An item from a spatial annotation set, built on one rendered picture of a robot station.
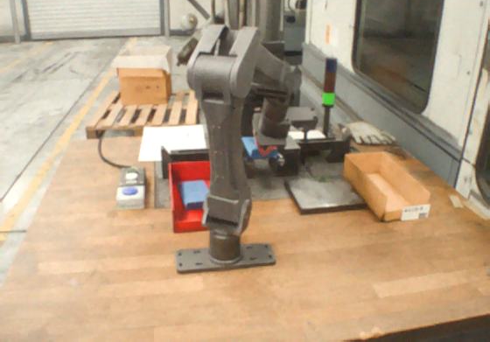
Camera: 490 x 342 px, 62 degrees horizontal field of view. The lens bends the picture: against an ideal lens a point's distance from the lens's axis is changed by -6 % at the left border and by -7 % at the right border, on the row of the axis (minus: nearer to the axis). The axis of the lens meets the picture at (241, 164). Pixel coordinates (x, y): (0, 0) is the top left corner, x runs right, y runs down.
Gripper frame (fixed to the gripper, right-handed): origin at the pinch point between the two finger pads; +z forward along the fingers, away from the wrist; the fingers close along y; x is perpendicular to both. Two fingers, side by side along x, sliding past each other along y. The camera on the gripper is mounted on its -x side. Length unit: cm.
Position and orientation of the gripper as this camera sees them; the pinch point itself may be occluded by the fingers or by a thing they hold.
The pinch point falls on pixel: (263, 151)
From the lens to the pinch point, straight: 112.5
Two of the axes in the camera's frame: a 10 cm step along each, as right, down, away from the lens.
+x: -9.8, 0.4, -1.8
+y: -1.4, -8.0, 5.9
